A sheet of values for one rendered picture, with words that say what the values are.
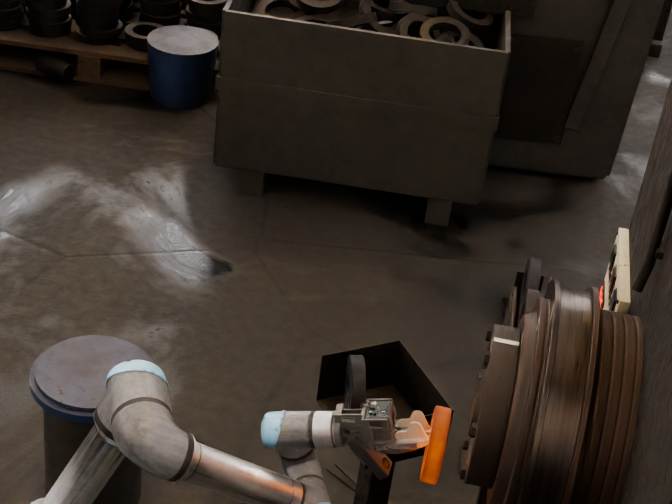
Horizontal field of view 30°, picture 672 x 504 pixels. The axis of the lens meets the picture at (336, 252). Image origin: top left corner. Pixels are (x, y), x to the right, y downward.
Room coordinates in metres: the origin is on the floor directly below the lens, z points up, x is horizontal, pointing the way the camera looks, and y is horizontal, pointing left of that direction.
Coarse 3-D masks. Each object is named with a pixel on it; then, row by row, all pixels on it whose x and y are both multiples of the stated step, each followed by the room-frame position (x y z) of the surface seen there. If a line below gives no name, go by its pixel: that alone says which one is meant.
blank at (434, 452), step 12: (444, 408) 1.93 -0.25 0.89; (432, 420) 1.92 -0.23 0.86; (444, 420) 1.88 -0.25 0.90; (432, 432) 1.86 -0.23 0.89; (444, 432) 1.86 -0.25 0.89; (432, 444) 1.84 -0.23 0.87; (444, 444) 1.84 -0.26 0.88; (432, 456) 1.83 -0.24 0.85; (432, 468) 1.82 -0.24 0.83; (420, 480) 1.84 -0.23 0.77; (432, 480) 1.82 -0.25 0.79
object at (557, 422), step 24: (552, 288) 1.77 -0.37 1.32; (576, 312) 1.67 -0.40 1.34; (552, 336) 1.60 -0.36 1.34; (576, 336) 1.62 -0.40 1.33; (552, 360) 1.56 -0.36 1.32; (576, 360) 1.58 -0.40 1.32; (552, 384) 1.54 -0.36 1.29; (576, 384) 1.54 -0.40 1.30; (552, 408) 1.51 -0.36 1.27; (576, 408) 1.51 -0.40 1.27; (552, 432) 1.49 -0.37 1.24; (576, 432) 1.49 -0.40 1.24; (528, 456) 1.49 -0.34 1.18; (552, 456) 1.47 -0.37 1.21; (528, 480) 1.45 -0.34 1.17; (552, 480) 1.46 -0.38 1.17
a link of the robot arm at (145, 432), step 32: (128, 416) 1.74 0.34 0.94; (160, 416) 1.75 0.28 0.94; (128, 448) 1.70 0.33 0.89; (160, 448) 1.70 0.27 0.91; (192, 448) 1.72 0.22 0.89; (192, 480) 1.71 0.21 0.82; (224, 480) 1.73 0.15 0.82; (256, 480) 1.76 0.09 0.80; (288, 480) 1.80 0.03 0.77; (320, 480) 1.86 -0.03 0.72
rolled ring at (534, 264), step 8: (528, 264) 2.78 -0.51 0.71; (536, 264) 2.75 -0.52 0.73; (528, 272) 2.72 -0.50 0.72; (536, 272) 2.72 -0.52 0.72; (528, 280) 2.70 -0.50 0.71; (536, 280) 2.70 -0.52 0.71; (528, 288) 2.68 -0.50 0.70; (536, 288) 2.69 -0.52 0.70; (520, 296) 2.80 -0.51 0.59; (520, 304) 2.77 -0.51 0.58
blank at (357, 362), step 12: (348, 360) 2.26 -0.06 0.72; (360, 360) 2.23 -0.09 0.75; (348, 372) 2.24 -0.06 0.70; (360, 372) 2.19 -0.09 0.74; (348, 384) 2.25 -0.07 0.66; (360, 384) 2.17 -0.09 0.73; (348, 396) 2.23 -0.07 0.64; (360, 396) 2.15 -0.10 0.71; (348, 408) 2.18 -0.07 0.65; (360, 408) 2.15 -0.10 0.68
